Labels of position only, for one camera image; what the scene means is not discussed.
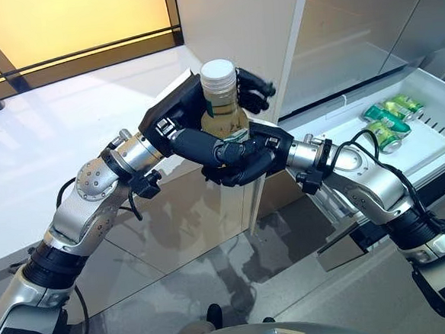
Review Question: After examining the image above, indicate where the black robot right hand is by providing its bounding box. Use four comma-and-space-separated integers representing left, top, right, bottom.
197, 118, 299, 189

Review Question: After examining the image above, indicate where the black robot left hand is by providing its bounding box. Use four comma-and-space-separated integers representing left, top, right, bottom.
134, 64, 283, 172

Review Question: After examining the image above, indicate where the yellow tea bottle white cap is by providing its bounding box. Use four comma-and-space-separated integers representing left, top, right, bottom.
195, 57, 253, 146

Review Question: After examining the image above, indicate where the white fridge drawer steel front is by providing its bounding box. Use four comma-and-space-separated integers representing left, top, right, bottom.
276, 63, 445, 265

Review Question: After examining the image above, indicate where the stainless steel fridge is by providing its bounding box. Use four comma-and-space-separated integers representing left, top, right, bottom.
267, 0, 445, 120

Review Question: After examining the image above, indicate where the tall white cabinet panel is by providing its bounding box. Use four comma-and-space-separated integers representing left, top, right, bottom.
174, 0, 329, 241

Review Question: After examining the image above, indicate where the white low counter cabinet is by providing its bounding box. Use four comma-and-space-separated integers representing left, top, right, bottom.
0, 38, 271, 329

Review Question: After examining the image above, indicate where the silver robot left leg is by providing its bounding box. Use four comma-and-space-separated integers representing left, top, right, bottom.
204, 303, 224, 329

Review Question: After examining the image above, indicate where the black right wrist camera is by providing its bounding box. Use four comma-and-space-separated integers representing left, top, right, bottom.
295, 169, 325, 197

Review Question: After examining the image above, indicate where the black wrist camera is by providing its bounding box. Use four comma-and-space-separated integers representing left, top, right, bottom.
127, 169, 164, 201
295, 169, 325, 197

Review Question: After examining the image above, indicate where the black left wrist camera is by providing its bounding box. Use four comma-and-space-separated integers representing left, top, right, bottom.
127, 169, 164, 201

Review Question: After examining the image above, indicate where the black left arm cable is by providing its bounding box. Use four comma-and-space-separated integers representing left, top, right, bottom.
53, 172, 152, 334

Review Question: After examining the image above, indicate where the amber window dark frame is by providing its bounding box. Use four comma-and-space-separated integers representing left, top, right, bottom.
0, 0, 187, 100

